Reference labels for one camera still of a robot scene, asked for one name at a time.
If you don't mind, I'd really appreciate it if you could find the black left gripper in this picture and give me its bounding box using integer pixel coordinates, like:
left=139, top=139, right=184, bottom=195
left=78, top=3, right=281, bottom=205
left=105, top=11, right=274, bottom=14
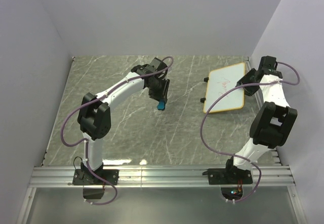
left=148, top=77, right=170, bottom=103

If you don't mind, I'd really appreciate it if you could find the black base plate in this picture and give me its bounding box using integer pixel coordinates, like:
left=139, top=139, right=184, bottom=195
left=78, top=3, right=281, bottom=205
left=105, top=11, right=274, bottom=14
left=72, top=169, right=119, bottom=185
left=202, top=168, right=253, bottom=185

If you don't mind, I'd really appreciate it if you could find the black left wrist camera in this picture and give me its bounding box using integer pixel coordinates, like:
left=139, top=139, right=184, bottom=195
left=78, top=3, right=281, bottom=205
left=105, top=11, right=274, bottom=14
left=149, top=57, right=168, bottom=72

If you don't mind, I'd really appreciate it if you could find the blue whiteboard eraser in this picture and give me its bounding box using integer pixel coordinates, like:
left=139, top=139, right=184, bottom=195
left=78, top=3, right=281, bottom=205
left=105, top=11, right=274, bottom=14
left=157, top=100, right=166, bottom=110

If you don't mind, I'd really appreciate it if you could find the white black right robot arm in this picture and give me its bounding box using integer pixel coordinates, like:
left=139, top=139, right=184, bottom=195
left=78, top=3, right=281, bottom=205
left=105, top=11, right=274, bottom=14
left=223, top=68, right=298, bottom=183

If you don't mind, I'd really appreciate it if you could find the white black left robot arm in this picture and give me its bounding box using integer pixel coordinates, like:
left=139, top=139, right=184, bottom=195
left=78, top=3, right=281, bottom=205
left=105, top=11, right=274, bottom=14
left=77, top=58, right=170, bottom=184

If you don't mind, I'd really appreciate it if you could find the aluminium front rail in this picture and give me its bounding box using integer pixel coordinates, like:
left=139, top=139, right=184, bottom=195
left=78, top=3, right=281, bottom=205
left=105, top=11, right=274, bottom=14
left=29, top=165, right=295, bottom=189

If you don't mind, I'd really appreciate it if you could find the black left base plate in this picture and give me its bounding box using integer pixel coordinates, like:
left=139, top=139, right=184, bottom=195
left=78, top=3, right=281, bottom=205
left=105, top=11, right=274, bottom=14
left=72, top=169, right=119, bottom=185

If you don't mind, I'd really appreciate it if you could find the orange framed whiteboard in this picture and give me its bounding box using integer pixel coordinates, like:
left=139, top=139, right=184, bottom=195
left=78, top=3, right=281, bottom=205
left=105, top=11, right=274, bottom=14
left=201, top=62, right=246, bottom=113

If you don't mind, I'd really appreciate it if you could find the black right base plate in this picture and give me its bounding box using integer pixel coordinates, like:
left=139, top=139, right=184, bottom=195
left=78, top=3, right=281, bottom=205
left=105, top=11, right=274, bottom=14
left=202, top=168, right=253, bottom=185

